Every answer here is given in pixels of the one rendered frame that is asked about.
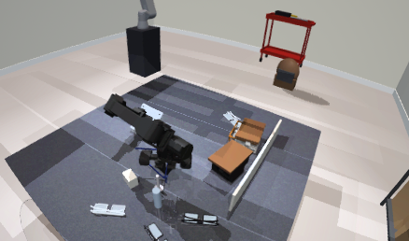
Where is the pale blue tapered cylinder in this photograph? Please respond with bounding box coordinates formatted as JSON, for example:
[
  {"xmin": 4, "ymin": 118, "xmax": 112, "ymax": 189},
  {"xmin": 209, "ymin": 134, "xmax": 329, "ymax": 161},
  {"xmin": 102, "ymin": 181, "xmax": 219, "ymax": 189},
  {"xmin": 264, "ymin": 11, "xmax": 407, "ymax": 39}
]
[{"xmin": 152, "ymin": 187, "xmax": 162, "ymax": 208}]

